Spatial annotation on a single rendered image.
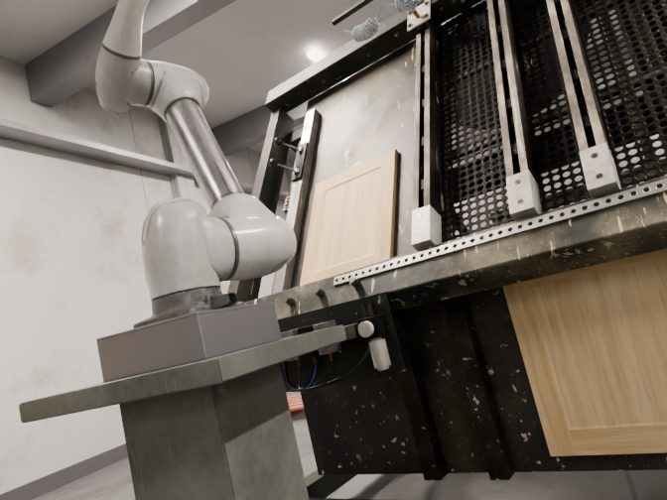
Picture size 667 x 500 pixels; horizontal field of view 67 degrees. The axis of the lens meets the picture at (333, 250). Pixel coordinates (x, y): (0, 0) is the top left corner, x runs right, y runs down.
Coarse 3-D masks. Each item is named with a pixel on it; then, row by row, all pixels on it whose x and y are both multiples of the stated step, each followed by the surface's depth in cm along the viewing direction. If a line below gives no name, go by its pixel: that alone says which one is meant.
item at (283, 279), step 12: (312, 120) 222; (312, 132) 219; (312, 144) 217; (312, 156) 214; (300, 180) 204; (300, 192) 200; (300, 204) 198; (288, 216) 196; (300, 216) 196; (300, 228) 194; (288, 264) 183; (276, 276) 182; (288, 276) 181; (276, 288) 179; (288, 288) 179
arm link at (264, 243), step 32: (160, 64) 145; (160, 96) 144; (192, 96) 146; (192, 128) 139; (192, 160) 136; (224, 160) 137; (224, 192) 129; (256, 224) 122; (288, 224) 131; (256, 256) 120; (288, 256) 128
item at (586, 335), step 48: (528, 288) 144; (576, 288) 137; (624, 288) 130; (528, 336) 144; (576, 336) 137; (624, 336) 131; (576, 384) 138; (624, 384) 131; (576, 432) 138; (624, 432) 131
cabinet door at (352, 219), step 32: (384, 160) 179; (320, 192) 195; (352, 192) 182; (384, 192) 170; (320, 224) 184; (352, 224) 173; (384, 224) 163; (320, 256) 176; (352, 256) 165; (384, 256) 155
